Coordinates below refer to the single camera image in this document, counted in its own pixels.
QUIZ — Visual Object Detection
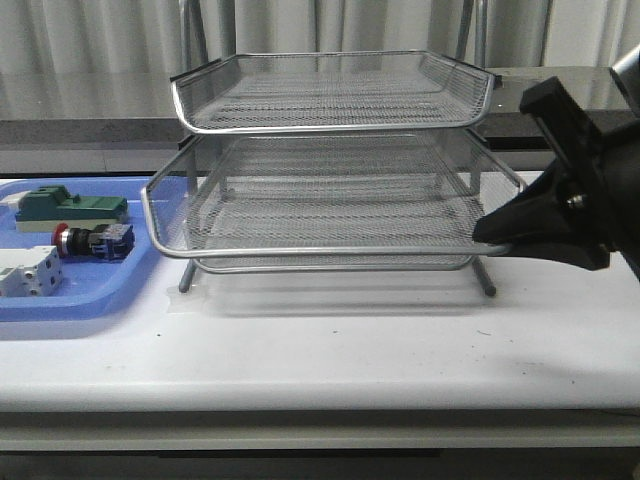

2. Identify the blue plastic tray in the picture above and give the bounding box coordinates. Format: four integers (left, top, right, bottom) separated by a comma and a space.
1, 176, 160, 322

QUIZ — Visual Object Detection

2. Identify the grey metal rack frame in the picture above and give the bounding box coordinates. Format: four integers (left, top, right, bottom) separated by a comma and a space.
169, 55, 503, 296

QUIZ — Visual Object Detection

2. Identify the green and beige switch block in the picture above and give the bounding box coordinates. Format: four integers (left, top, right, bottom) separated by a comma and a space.
15, 185, 129, 232

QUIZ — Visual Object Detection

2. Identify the dark glossy background counter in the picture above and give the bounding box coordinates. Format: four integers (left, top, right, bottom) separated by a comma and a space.
0, 65, 640, 151

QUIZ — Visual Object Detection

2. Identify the silver mesh bottom tray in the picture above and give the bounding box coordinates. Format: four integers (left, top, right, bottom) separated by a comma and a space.
184, 201, 487, 272

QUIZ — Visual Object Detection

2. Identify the silver mesh top tray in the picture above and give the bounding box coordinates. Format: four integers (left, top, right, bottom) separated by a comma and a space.
171, 50, 496, 135

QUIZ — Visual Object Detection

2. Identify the silver mesh tray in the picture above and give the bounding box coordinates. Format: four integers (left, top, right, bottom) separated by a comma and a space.
171, 50, 496, 135
184, 201, 487, 272
141, 129, 524, 271

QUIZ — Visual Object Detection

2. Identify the red emergency push button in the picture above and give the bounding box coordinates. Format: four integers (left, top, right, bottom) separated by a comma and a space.
51, 223, 135, 261

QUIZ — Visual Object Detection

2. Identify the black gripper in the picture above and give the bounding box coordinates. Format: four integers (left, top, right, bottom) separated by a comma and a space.
472, 77, 639, 272

